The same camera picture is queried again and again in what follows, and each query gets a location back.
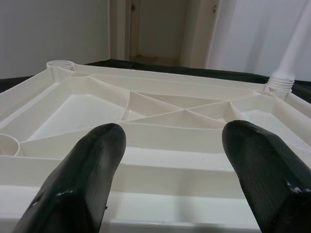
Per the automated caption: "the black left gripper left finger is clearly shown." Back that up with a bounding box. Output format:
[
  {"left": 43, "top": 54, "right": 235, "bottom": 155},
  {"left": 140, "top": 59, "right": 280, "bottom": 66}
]
[{"left": 4, "top": 122, "right": 127, "bottom": 233}]

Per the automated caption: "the white plastic children table top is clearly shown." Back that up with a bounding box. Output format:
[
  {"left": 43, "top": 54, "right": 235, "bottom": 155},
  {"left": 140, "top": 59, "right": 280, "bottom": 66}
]
[{"left": 0, "top": 59, "right": 311, "bottom": 233}]

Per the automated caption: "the beige door with knob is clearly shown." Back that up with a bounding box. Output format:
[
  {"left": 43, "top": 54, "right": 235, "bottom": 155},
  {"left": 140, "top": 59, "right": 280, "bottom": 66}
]
[
  {"left": 187, "top": 0, "right": 221, "bottom": 70},
  {"left": 128, "top": 0, "right": 143, "bottom": 61}
]

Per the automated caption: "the white plastic table leg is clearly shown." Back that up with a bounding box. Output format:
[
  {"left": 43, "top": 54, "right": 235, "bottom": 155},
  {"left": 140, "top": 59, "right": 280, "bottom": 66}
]
[{"left": 267, "top": 0, "right": 311, "bottom": 94}]

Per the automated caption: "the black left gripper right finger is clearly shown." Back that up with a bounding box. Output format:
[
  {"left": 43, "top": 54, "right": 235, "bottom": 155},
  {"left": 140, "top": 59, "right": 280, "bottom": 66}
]
[{"left": 222, "top": 119, "right": 311, "bottom": 233}]

